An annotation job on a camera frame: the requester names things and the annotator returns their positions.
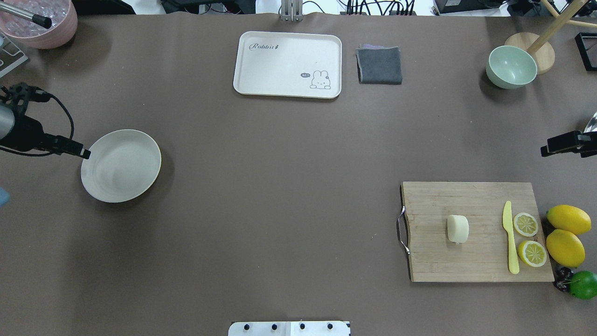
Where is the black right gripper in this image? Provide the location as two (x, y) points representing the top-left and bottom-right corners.
(540, 131), (597, 157)

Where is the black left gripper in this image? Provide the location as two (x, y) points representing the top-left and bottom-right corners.
(1, 83), (91, 160)

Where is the beige round plate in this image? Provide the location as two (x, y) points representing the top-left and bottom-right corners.
(81, 129), (162, 203)

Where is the black tray with glasses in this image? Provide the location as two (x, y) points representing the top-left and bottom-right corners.
(574, 32), (597, 71)

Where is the white steamed bun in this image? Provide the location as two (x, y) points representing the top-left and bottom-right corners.
(446, 215), (469, 244)

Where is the cream rabbit tray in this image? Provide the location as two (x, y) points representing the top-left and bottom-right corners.
(233, 31), (342, 98)

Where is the metal scoop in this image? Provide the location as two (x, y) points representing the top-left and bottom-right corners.
(583, 112), (597, 133)

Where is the whole yellow lemon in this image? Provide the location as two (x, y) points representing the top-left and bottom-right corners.
(546, 204), (591, 236)
(546, 229), (585, 268)

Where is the wooden mug tree stand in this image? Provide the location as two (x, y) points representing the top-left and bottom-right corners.
(505, 0), (596, 75)

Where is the lemon half slice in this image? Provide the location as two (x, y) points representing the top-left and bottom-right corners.
(513, 212), (540, 238)
(517, 240), (548, 268)

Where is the yellow plastic knife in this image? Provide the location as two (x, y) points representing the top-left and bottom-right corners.
(501, 200), (520, 274)

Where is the mint green bowl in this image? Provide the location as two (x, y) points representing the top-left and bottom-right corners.
(486, 45), (539, 90)

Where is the white cup rack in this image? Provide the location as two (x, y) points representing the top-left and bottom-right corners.
(0, 33), (28, 78)

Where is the pink bowl with ice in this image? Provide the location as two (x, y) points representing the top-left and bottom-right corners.
(0, 0), (78, 49)

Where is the steel muddler tool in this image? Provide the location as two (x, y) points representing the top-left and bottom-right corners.
(0, 1), (53, 29)

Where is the green lime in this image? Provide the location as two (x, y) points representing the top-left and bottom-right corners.
(569, 271), (597, 300)

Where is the bamboo cutting board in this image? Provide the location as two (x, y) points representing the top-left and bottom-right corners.
(401, 182), (554, 282)

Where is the grey folded cloth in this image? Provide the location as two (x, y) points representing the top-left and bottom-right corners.
(356, 44), (403, 85)

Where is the aluminium frame post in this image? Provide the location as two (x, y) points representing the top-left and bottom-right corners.
(280, 0), (304, 22)

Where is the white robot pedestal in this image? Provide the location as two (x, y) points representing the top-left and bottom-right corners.
(228, 321), (352, 336)

